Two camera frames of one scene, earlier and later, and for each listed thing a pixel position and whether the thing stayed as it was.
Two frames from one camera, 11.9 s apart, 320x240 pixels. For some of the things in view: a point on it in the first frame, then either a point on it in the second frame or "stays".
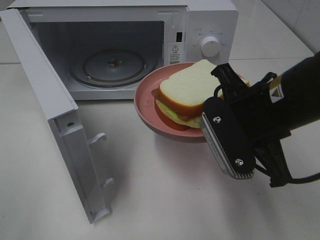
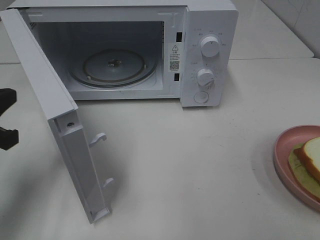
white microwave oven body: x=99 y=49 stays
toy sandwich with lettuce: x=182 y=95 -> x=304 y=164
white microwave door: x=59 y=107 stays
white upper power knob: x=210 y=46 stays
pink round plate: x=145 y=106 -> x=284 y=143
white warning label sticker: x=174 y=53 stays
